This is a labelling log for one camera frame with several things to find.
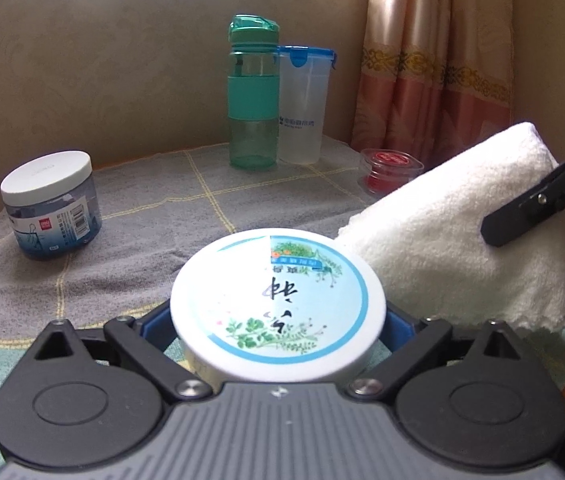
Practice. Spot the grey checked table towel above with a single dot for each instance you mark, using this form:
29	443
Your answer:
157	212

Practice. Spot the pink patterned curtain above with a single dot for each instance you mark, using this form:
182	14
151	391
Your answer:
436	76

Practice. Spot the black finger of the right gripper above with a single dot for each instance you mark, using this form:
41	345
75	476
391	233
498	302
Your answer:
526	211

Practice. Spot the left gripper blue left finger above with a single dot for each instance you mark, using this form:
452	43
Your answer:
157	326

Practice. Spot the white terry cloth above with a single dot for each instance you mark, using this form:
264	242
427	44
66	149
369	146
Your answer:
425	244

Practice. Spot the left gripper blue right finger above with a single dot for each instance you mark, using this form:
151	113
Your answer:
398	328

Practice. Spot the clear shaker cup blue lid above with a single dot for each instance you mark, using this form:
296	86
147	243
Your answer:
304	84

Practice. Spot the small red lidded container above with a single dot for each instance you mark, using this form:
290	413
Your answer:
381	172

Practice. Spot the clear jar with white lid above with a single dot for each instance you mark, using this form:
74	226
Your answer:
52	204

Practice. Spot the green water bottle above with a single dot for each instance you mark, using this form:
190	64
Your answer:
253	92

